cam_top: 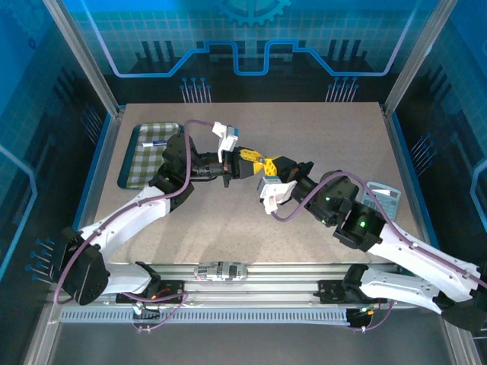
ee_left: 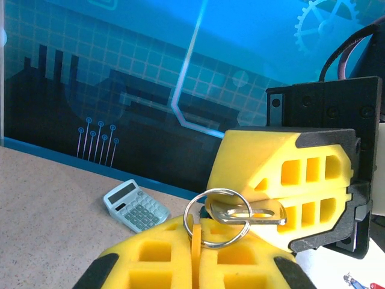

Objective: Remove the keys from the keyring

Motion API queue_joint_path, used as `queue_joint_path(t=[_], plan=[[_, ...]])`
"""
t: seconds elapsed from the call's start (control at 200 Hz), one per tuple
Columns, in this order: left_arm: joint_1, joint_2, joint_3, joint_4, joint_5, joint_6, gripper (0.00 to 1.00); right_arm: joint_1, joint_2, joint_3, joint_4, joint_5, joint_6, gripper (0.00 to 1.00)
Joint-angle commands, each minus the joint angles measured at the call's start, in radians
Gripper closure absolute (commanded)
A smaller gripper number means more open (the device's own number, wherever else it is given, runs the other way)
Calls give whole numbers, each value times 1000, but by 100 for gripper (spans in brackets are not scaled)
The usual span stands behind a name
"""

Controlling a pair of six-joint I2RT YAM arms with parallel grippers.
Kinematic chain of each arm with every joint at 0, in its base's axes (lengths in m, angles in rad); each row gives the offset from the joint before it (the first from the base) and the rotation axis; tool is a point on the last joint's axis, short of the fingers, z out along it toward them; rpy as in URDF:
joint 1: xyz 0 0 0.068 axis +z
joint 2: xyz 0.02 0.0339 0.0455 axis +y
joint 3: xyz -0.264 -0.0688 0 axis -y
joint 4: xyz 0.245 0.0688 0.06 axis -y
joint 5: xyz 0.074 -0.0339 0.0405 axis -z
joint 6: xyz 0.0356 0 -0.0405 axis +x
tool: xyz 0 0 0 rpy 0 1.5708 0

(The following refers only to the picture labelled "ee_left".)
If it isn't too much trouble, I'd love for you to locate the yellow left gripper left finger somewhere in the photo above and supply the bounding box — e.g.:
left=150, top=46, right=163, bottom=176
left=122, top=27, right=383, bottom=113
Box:
left=72, top=214, right=198, bottom=289

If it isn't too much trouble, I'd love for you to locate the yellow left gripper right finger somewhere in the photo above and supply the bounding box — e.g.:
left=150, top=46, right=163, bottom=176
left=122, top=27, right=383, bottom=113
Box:
left=197, top=217, right=318, bottom=289

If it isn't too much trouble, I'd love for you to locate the silver metal keyring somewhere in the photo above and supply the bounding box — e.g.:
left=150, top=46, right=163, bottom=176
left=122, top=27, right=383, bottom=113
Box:
left=183, top=188, right=254, bottom=250

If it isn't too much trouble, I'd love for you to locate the yellow key tag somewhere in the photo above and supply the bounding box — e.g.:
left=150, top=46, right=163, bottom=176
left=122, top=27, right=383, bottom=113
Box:
left=190, top=223, right=205, bottom=289

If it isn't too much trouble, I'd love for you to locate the grey pocket calculator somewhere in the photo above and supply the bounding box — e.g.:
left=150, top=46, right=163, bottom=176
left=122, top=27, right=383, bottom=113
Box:
left=102, top=179, right=171, bottom=234

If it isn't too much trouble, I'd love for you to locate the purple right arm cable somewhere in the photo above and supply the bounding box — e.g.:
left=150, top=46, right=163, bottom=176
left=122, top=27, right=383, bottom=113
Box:
left=336, top=42, right=366, bottom=79

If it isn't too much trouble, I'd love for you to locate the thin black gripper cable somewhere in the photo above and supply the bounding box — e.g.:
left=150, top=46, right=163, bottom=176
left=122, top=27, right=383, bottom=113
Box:
left=319, top=17, right=385, bottom=82

